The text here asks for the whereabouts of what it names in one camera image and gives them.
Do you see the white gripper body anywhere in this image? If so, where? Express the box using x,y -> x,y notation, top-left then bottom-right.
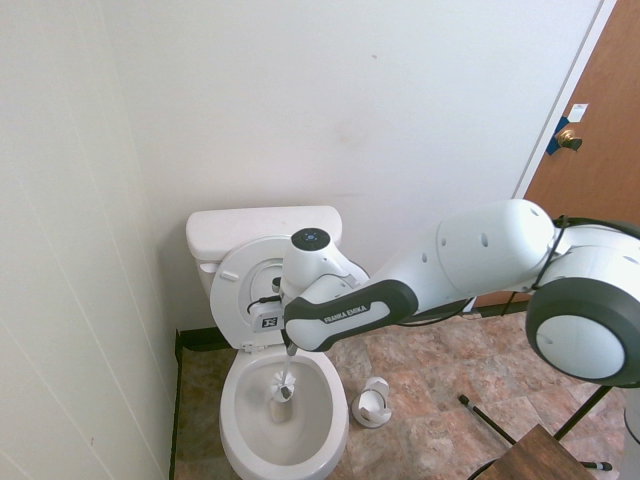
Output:
249,298 -> 289,335

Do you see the white toilet brush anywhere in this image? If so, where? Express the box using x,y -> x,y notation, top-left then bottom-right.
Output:
268,344 -> 300,404

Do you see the white toilet lid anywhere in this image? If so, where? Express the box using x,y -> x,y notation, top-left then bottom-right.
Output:
248,259 -> 287,302

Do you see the white toilet seat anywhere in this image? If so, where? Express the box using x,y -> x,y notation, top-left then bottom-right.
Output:
209,235 -> 297,354

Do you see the white toilet bowl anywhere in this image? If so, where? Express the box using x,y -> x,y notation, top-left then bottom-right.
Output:
219,344 -> 350,480

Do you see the white toilet tank cover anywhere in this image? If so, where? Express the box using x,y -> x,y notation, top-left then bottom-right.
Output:
185,205 -> 345,261

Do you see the white toilet brush holder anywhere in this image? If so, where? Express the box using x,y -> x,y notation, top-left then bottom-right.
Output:
353,377 -> 392,429

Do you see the brown wooden table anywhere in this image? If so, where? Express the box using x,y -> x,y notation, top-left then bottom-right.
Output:
482,423 -> 601,480

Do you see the blue tape strip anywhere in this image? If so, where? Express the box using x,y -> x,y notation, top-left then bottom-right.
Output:
546,115 -> 574,156

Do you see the brass door knob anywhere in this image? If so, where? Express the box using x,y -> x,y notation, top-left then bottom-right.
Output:
557,127 -> 584,151

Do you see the brown wooden door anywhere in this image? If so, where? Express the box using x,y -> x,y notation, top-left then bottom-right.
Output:
474,0 -> 640,317

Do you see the black camera tripod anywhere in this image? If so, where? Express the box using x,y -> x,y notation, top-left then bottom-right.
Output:
458,384 -> 640,472

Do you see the black cable on table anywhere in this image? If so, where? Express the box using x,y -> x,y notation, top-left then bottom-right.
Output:
467,457 -> 501,480

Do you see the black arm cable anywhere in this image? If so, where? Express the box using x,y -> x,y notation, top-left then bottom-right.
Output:
246,214 -> 640,327

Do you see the white door frame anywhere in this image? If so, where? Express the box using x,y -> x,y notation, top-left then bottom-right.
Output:
512,0 -> 621,202

